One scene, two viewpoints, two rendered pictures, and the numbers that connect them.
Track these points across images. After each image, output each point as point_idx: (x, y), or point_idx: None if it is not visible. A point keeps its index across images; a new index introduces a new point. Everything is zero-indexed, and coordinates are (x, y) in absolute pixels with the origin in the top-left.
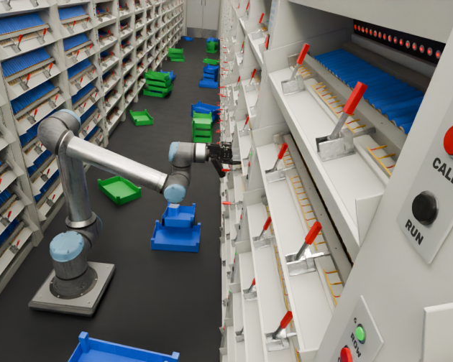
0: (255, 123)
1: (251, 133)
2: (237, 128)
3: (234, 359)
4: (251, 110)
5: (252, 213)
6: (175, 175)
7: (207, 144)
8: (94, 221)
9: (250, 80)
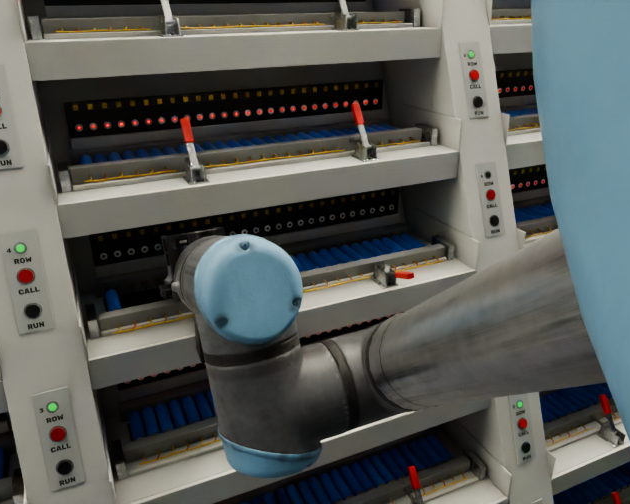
0: (449, 1)
1: (205, 166)
2: (126, 195)
3: (596, 447)
4: (356, 18)
5: (520, 140)
6: (347, 340)
7: (215, 229)
8: None
9: (169, 5)
